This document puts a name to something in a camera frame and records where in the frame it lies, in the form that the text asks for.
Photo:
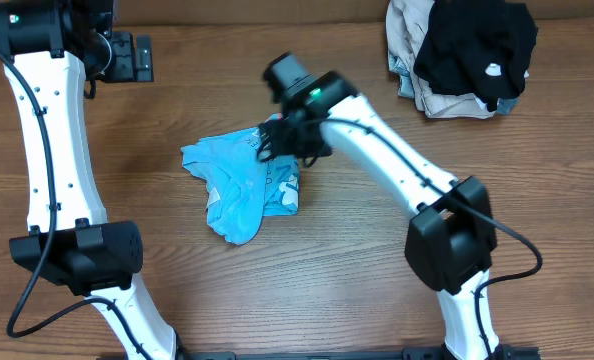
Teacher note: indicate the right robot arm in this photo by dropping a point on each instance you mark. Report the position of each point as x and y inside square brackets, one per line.
[449, 240]

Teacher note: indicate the light blue t-shirt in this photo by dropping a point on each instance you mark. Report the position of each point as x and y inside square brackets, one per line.
[242, 191]

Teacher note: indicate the black garment on pile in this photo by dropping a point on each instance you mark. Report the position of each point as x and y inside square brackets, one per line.
[478, 47]

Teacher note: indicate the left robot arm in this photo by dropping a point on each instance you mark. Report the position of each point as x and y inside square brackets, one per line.
[54, 54]

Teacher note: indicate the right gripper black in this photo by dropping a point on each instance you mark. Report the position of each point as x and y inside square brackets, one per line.
[279, 143]

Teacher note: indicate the light denim garment in pile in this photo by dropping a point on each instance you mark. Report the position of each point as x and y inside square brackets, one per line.
[442, 106]

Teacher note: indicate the beige garment in pile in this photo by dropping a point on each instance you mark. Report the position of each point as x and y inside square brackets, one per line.
[406, 27]

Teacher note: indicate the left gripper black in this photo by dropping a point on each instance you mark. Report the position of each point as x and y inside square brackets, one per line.
[127, 70]

